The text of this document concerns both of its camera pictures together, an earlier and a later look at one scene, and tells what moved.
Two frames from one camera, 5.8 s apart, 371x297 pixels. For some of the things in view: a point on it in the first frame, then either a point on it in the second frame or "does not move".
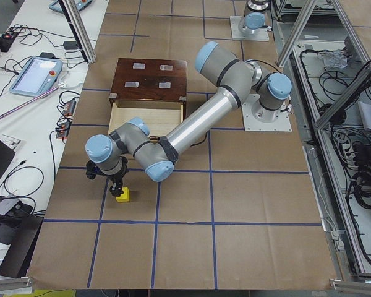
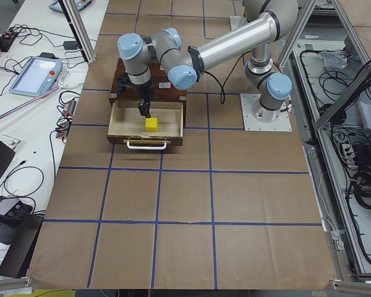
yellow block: (123, 197) to (151, 124)
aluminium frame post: (73, 15) does not move
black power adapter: (70, 45) does not move
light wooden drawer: (162, 116) does not move
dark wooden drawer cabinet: (149, 80) does not move
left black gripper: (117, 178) to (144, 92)
